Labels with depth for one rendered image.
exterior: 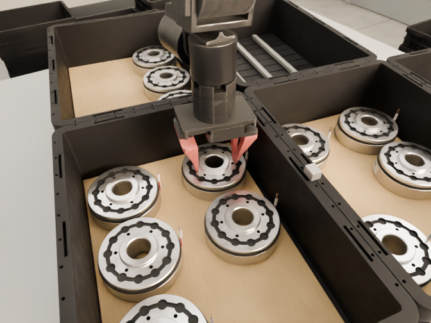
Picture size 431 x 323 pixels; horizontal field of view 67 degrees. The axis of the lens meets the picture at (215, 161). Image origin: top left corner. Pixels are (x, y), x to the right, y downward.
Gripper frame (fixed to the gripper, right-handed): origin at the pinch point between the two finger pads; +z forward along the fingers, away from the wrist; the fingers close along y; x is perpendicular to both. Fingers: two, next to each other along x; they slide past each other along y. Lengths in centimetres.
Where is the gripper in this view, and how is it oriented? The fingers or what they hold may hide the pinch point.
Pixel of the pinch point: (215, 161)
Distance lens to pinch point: 50.7
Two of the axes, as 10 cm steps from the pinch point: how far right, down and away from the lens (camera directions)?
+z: 0.2, 7.4, 6.7
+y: -9.6, 2.0, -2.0
